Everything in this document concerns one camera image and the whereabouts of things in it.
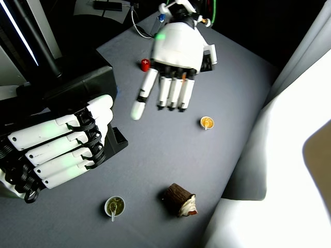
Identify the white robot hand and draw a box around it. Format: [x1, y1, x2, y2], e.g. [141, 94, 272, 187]
[130, 22, 204, 121]
[0, 94, 114, 205]

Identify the black radio box with antenna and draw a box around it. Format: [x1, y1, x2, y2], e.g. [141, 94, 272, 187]
[0, 0, 129, 162]

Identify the grey box with blue plug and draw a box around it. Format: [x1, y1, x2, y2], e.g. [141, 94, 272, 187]
[151, 14, 168, 36]

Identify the small cup of latte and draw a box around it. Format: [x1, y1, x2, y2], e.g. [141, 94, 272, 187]
[200, 116, 215, 131]

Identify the flat black box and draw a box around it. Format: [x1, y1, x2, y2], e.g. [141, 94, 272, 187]
[93, 0, 124, 11]

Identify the white panel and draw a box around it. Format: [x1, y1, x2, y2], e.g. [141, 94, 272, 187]
[0, 45, 29, 101]

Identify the green soup cup with spoon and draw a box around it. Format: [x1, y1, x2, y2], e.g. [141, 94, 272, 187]
[104, 195, 126, 222]

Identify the black backdrop cloth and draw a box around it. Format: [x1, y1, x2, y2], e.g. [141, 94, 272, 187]
[219, 0, 326, 70]

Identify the grey sheet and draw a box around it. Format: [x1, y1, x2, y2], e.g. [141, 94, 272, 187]
[73, 0, 135, 25]

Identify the white light bar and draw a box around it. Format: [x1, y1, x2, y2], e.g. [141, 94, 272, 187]
[0, 1, 39, 67]

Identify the grey table cloth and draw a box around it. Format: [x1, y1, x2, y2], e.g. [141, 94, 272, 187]
[0, 12, 280, 248]

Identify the white curtain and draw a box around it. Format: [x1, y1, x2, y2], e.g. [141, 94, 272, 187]
[204, 0, 331, 248]

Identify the black wrist camera white bracket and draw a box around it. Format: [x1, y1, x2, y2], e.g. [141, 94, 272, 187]
[200, 43, 218, 72]

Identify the white cable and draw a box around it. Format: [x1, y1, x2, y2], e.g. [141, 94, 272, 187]
[130, 7, 156, 39]

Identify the green cable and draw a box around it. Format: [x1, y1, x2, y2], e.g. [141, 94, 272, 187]
[210, 0, 219, 28]

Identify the white post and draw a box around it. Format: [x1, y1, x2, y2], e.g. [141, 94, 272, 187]
[25, 0, 63, 59]

